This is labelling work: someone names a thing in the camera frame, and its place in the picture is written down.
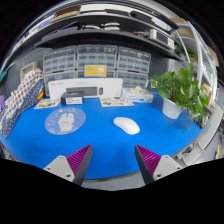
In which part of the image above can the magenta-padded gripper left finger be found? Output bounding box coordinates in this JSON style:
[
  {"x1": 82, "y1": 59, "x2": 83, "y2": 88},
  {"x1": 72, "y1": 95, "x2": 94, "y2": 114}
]
[{"x1": 43, "y1": 143, "x2": 94, "y2": 187}]

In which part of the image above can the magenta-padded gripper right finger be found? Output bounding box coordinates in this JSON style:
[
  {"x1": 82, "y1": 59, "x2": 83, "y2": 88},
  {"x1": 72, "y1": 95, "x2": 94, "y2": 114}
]
[{"x1": 134, "y1": 144, "x2": 184, "y2": 186}]

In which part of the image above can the white computer mouse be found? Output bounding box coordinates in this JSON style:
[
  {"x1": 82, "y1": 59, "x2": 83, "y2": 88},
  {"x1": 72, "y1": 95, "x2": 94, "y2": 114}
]
[{"x1": 113, "y1": 116, "x2": 141, "y2": 136}]

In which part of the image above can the round rabbit-print mouse pad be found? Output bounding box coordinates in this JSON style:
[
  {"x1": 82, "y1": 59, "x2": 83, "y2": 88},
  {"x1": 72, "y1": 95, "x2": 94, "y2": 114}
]
[{"x1": 44, "y1": 107, "x2": 87, "y2": 136}]

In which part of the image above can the large blue table mat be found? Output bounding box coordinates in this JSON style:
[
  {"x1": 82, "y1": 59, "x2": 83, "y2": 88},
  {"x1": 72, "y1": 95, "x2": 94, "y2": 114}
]
[{"x1": 0, "y1": 91, "x2": 205, "y2": 181}]

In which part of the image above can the food sticker sheet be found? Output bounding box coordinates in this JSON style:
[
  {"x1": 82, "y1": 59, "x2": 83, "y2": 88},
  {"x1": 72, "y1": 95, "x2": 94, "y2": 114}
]
[{"x1": 33, "y1": 98, "x2": 62, "y2": 110}]

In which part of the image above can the small black box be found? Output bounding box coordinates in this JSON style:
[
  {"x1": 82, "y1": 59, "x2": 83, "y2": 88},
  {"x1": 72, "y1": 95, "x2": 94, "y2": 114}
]
[{"x1": 60, "y1": 91, "x2": 85, "y2": 106}]

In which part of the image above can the white blue glove box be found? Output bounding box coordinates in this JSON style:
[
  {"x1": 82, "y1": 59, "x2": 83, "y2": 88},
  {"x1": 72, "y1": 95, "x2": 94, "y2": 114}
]
[{"x1": 120, "y1": 86, "x2": 155, "y2": 104}]

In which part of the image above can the cartoon sticker sheet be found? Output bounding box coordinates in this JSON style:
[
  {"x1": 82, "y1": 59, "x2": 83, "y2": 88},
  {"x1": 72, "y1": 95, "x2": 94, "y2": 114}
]
[{"x1": 99, "y1": 96, "x2": 135, "y2": 108}]

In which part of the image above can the navy dotted cloth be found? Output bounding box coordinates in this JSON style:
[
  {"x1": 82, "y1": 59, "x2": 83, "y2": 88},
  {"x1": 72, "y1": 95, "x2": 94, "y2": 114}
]
[{"x1": 0, "y1": 78, "x2": 46, "y2": 139}]

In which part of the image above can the green potted plant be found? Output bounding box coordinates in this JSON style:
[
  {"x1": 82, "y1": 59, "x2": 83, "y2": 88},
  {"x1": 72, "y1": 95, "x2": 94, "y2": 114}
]
[{"x1": 149, "y1": 62, "x2": 210, "y2": 120}]

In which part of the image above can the long white keyboard box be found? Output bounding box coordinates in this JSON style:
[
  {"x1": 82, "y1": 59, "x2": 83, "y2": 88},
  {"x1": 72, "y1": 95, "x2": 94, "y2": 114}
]
[{"x1": 47, "y1": 77, "x2": 124, "y2": 100}]

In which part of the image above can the red blue checked cloth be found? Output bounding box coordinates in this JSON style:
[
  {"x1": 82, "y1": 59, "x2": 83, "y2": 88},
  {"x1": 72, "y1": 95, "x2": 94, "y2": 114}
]
[{"x1": 0, "y1": 68, "x2": 45, "y2": 116}]

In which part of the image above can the yellow blue box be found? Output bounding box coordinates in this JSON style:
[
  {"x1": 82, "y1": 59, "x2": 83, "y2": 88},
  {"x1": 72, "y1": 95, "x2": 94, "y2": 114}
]
[{"x1": 83, "y1": 63, "x2": 108, "y2": 79}]

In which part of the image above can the beige woven basket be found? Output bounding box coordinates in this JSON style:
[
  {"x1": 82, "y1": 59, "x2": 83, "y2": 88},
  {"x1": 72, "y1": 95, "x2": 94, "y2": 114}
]
[{"x1": 19, "y1": 61, "x2": 40, "y2": 81}]

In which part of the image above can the white metal rack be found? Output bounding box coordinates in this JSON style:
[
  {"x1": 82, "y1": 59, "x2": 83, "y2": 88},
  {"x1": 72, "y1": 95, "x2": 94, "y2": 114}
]
[{"x1": 173, "y1": 19, "x2": 221, "y2": 111}]

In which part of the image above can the dark shelf unit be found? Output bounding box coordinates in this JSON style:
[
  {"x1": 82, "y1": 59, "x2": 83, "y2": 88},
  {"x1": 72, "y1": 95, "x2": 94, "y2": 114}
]
[{"x1": 0, "y1": 1, "x2": 201, "y2": 68}]

